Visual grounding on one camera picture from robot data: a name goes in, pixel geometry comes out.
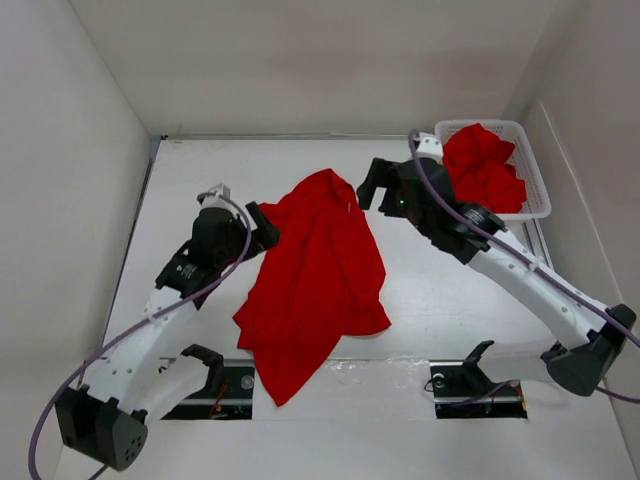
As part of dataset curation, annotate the red t shirt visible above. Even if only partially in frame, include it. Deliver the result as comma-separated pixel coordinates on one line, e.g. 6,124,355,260
233,169,391,407

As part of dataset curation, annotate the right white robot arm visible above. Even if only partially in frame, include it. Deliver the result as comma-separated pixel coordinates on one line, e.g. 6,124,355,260
356,157,636,399

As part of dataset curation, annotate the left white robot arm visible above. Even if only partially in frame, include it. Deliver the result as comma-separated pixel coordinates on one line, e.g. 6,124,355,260
54,193,280,472

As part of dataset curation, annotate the red shirts pile in basket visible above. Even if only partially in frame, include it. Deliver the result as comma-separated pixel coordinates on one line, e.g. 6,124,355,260
443,123,527,214

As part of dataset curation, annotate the white plastic basket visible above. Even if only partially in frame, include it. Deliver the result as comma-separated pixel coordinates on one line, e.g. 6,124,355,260
435,119,552,222

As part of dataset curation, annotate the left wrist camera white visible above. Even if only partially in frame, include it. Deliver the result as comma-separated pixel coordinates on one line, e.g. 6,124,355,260
196,183,231,209

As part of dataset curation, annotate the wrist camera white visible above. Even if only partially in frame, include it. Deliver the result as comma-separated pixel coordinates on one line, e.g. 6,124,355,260
196,183,231,209
413,132,444,164

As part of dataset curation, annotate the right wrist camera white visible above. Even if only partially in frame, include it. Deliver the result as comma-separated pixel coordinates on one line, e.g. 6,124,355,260
413,132,444,164

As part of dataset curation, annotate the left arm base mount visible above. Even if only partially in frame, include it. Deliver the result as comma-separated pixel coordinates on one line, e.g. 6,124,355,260
163,344,256,420

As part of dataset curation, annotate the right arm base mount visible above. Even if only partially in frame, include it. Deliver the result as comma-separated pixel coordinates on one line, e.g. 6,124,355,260
423,340,528,420

